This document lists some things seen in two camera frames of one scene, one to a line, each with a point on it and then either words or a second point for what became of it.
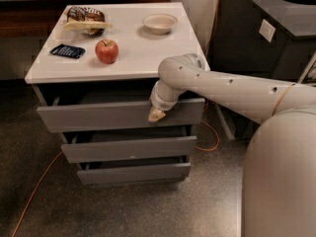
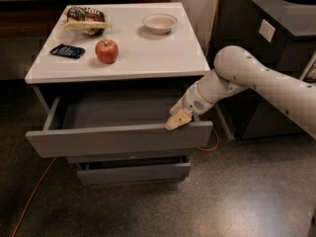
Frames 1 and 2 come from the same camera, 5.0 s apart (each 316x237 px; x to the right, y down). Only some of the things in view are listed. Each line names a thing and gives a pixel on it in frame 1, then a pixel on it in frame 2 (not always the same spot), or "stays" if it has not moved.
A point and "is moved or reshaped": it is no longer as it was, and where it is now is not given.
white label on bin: [267, 30] stays
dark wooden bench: [39, 18] stays
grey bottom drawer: [134, 171] stays
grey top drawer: [118, 117] is moved or reshaped
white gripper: [160, 105] to [193, 100]
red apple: [107, 50] stays
